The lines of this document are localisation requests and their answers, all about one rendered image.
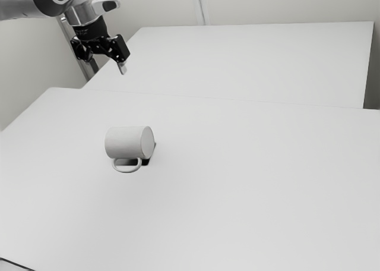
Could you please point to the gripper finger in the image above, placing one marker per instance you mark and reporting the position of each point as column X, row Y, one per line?
column 84, row 51
column 120, row 49

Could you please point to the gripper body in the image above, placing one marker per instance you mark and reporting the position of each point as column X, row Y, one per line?
column 89, row 30

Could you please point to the white mug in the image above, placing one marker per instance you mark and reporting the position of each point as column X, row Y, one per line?
column 126, row 141

